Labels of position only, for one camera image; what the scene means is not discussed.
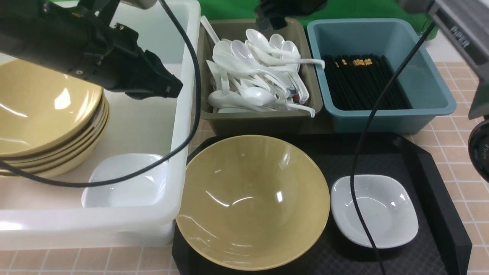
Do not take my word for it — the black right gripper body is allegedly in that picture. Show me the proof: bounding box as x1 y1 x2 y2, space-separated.
255 0 327 32

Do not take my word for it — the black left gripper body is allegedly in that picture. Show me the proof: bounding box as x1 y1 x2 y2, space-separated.
69 23 184 100

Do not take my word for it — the large yellow noodle bowl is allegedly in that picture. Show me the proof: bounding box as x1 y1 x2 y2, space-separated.
176 135 330 272

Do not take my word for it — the small white square dish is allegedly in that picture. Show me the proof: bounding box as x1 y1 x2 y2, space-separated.
330 175 419 249

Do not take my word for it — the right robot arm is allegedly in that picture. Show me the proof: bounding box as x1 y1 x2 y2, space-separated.
254 0 489 182

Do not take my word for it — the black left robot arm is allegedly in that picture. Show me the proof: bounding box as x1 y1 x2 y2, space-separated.
0 0 183 100

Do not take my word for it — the pile of white spoons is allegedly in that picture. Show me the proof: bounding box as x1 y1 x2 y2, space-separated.
200 16 325 117

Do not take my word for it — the stack of yellow bowls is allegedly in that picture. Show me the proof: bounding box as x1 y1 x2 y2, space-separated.
0 59 110 178

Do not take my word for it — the pile of black chopsticks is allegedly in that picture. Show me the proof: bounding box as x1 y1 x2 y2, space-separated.
323 54 394 111

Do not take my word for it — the olive plastic bin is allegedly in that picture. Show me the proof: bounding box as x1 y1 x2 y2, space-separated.
197 19 325 136

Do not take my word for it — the white plastic tub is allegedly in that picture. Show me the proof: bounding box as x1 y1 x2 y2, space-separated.
1 3 194 250

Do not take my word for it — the teal plastic bin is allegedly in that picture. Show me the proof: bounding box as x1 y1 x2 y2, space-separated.
307 18 457 135

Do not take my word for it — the white square dish in tub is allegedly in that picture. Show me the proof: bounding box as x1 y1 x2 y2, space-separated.
81 153 169 208

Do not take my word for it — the checkered beige table mat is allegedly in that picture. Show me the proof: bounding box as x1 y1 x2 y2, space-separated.
1 62 489 275

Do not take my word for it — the black serving tray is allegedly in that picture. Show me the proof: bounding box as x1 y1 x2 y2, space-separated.
171 132 472 275

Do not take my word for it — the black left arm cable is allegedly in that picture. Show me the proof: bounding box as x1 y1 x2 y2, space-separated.
0 0 202 188

